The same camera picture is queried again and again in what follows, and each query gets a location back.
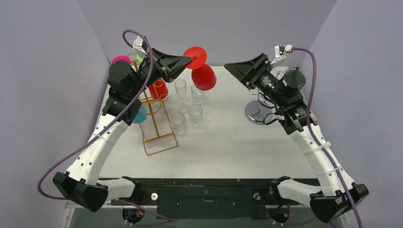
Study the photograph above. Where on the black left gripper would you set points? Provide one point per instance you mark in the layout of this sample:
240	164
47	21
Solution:
177	63

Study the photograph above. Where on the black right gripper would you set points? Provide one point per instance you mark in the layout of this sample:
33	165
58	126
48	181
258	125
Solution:
254	71

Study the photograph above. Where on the clear champagne flute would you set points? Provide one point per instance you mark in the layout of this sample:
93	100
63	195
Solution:
181	91

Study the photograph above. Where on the red plastic wine glass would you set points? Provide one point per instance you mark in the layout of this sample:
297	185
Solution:
202	74
158	90

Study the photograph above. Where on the clear glass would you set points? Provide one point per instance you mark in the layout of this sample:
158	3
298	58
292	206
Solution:
197	95
195	114
178	123

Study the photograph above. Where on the cyan plastic wine glass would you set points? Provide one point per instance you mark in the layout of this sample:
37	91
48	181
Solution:
141	116

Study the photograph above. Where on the gold wire glass rack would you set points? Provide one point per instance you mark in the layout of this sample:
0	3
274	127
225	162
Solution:
157	131

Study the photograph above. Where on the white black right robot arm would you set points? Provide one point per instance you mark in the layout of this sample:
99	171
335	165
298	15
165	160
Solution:
337	193

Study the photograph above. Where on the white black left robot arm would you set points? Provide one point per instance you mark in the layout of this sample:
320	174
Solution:
80	182

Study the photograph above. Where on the green plastic wine glass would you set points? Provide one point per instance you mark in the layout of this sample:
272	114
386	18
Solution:
139	59

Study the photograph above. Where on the chrome round glass rack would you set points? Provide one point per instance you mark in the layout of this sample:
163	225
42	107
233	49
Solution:
260	110

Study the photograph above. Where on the magenta plastic wine glass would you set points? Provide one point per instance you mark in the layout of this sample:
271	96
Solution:
121	58

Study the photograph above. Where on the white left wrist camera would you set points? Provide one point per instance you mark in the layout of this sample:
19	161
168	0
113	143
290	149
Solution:
140	47

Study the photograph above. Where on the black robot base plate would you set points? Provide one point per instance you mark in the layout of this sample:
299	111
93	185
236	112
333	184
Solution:
206	198

